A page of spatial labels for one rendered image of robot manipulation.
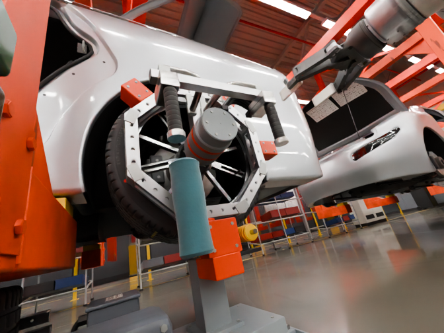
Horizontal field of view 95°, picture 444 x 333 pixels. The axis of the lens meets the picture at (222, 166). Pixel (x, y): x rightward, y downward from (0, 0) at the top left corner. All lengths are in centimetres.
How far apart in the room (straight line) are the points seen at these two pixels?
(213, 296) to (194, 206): 40
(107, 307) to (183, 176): 33
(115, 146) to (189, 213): 39
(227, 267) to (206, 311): 21
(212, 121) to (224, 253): 41
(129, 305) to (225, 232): 31
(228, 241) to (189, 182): 25
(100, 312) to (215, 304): 40
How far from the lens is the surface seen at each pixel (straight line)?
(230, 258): 69
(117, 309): 58
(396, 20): 54
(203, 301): 84
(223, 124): 67
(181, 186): 55
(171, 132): 49
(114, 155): 79
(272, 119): 70
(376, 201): 652
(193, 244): 53
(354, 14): 429
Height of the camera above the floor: 50
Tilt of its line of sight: 20 degrees up
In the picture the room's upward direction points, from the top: 12 degrees counter-clockwise
